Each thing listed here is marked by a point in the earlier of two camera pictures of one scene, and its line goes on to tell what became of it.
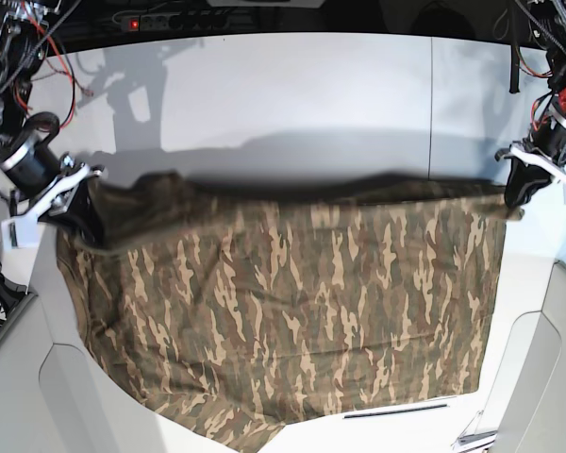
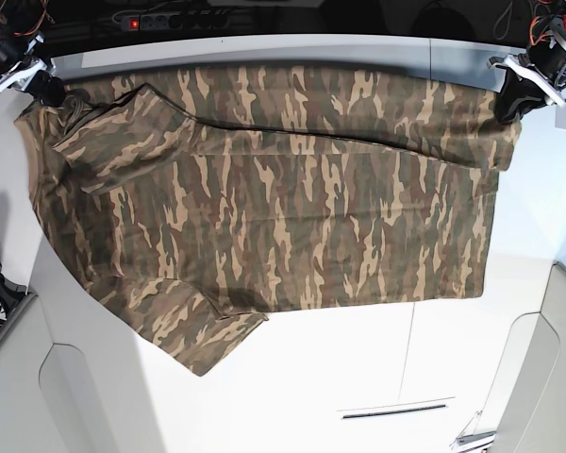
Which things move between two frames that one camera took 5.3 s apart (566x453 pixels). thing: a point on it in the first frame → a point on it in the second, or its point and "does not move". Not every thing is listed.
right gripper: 552,146 → 552,58
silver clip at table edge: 469,434 does not move
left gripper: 41,184 → 9,62
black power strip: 178,23 does not move
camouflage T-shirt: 229,305 → 194,203
